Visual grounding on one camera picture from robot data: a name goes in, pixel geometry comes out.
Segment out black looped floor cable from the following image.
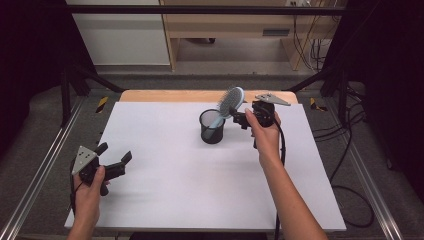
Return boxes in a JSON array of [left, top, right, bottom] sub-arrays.
[[331, 184, 375, 230]]

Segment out wooden table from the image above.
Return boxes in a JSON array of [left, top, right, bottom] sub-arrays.
[[118, 89, 299, 105]]

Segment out black curtain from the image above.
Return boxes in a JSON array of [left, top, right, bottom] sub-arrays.
[[323, 0, 424, 203], [0, 0, 98, 159]]

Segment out wooden desk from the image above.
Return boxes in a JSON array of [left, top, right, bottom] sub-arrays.
[[158, 0, 348, 72]]

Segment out yellow black striped tape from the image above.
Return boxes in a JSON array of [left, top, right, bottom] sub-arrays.
[[309, 96, 330, 113], [95, 95, 110, 115]]

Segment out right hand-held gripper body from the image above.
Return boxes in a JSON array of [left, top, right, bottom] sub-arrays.
[[245, 92, 292, 129]]

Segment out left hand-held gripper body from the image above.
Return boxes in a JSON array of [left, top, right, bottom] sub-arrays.
[[69, 145, 128, 188]]

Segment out aluminium floor rail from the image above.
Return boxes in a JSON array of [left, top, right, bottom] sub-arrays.
[[323, 98, 405, 240], [0, 95, 85, 240]]

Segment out left hand-held gripper cable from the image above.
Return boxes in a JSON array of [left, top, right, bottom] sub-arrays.
[[68, 159, 84, 216]]

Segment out black horizontal frame bar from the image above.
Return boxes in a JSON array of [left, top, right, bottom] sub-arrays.
[[65, 4, 349, 16]]

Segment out black metal frame stand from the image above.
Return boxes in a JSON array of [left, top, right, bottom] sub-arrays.
[[284, 63, 350, 127], [59, 62, 126, 128]]

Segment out person's right hand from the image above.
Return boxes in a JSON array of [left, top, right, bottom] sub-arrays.
[[244, 107, 283, 168]]

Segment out black mesh cup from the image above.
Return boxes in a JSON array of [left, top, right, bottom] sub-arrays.
[[198, 108, 227, 145]]

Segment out white cabinet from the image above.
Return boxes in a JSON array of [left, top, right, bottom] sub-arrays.
[[65, 0, 172, 67]]

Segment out white board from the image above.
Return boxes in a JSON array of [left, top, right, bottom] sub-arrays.
[[64, 101, 347, 233]]

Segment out hanging black desk cables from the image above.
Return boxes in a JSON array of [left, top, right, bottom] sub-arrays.
[[292, 14, 333, 73]]

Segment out bundle of black floor cables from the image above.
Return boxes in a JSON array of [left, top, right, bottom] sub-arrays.
[[312, 81, 368, 174]]

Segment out light blue hairbrush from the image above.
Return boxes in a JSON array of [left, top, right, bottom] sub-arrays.
[[202, 86, 247, 140]]

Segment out person's left hand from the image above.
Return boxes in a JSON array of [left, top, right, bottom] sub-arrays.
[[72, 165, 111, 218]]

